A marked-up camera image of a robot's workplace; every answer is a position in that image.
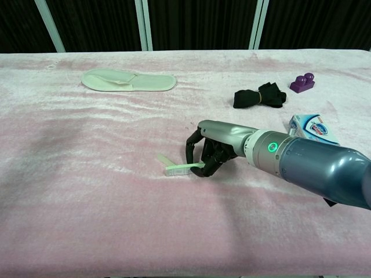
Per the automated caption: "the white double frame post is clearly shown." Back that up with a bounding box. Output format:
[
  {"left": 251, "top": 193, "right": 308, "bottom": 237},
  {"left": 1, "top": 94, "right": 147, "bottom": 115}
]
[
  {"left": 134, "top": 0, "right": 154, "bottom": 52},
  {"left": 248, "top": 0, "right": 269, "bottom": 50}
]

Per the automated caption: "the white disposable slipper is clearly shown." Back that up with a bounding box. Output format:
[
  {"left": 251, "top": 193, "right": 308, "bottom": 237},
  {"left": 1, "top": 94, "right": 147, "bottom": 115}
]
[{"left": 81, "top": 68, "right": 177, "bottom": 93}]

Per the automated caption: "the blue white soap box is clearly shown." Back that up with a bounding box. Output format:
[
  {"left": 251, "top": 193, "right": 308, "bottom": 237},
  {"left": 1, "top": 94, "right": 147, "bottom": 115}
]
[{"left": 288, "top": 114, "right": 341, "bottom": 147}]

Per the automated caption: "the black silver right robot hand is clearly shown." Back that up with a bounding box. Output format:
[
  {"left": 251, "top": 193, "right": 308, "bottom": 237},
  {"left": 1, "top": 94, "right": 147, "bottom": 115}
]
[{"left": 185, "top": 119, "right": 259, "bottom": 178}]

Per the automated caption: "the pink plush table cloth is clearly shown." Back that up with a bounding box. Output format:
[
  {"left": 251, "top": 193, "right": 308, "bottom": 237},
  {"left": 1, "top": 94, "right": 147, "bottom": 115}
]
[{"left": 0, "top": 48, "right": 371, "bottom": 277}]

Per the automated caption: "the purple plastic building block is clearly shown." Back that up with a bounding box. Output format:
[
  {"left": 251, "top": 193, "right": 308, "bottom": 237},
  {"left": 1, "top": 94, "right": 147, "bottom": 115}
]
[{"left": 289, "top": 73, "right": 316, "bottom": 94}]

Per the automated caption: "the black sock bundle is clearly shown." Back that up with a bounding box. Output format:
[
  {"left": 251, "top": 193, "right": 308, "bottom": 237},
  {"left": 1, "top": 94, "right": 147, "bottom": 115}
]
[{"left": 232, "top": 82, "right": 288, "bottom": 109}]

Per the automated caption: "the white slanted frame post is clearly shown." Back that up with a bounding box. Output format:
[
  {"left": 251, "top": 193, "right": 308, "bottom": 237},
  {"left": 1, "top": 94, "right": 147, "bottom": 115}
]
[{"left": 34, "top": 0, "right": 66, "bottom": 53}]

